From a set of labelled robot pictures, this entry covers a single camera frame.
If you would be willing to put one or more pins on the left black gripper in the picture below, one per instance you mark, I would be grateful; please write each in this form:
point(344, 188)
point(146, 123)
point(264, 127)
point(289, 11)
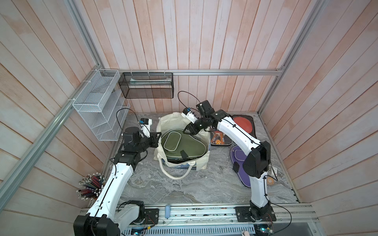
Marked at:
point(154, 138)

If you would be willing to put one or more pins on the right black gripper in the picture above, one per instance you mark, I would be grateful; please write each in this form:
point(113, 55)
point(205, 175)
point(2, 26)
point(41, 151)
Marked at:
point(191, 128)

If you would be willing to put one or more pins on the Deerway paddle set clear case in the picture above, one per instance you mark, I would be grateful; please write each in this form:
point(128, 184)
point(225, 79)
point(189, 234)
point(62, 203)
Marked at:
point(219, 139)

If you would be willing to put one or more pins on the cream canvas tote bag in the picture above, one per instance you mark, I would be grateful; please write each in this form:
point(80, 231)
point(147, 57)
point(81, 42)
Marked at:
point(176, 121)

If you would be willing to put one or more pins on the green paddle cover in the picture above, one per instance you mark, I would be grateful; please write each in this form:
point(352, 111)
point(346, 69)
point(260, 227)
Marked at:
point(179, 147)

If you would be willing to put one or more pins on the red paddle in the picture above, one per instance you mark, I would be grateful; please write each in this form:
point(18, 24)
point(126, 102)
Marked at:
point(246, 123)

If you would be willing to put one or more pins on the purple paddle cover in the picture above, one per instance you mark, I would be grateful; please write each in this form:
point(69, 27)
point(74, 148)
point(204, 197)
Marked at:
point(237, 158)

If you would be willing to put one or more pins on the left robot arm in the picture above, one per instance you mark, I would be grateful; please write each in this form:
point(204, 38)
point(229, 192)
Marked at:
point(104, 218)

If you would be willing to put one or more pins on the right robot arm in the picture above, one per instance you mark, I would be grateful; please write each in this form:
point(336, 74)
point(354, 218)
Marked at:
point(256, 164)

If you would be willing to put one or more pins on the orange ping pong ball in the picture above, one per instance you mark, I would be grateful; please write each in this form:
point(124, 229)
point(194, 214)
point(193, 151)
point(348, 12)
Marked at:
point(270, 180)

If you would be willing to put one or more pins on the small white card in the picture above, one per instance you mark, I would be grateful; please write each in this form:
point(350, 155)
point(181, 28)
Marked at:
point(274, 172)

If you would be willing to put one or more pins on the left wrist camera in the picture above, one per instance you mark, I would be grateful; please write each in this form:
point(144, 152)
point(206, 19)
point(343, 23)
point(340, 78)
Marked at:
point(145, 124)

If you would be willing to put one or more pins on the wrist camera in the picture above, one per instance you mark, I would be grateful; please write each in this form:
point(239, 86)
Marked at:
point(189, 115)
point(145, 124)

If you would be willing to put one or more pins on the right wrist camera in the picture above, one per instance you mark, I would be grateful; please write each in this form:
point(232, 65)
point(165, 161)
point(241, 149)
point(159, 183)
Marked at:
point(189, 115)

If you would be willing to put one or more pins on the white wire mesh shelf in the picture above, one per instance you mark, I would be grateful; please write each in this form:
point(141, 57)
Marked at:
point(102, 105)

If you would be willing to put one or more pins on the black mesh wall basket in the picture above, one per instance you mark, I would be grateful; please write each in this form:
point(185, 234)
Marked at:
point(146, 85)

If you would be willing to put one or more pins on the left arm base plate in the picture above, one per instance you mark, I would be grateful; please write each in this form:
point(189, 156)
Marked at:
point(150, 217)

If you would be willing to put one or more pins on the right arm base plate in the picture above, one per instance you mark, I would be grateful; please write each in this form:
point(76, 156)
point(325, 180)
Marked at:
point(246, 214)

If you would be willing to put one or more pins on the aluminium front rail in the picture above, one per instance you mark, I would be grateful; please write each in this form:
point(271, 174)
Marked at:
point(220, 220)

